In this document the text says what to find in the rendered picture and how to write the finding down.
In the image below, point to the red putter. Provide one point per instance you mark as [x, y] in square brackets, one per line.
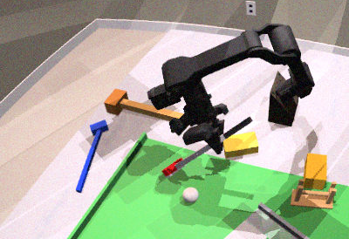
[181, 163]

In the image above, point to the orange mallet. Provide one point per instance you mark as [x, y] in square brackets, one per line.
[118, 100]

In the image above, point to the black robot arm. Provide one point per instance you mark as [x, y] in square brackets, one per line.
[183, 75]

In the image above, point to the blue golf putter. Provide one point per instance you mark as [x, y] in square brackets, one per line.
[97, 130]

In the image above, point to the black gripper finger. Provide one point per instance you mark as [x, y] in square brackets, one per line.
[214, 141]
[220, 124]

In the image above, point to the white golf ball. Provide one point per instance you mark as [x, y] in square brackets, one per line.
[190, 195]

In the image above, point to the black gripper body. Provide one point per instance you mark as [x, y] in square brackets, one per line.
[204, 115]

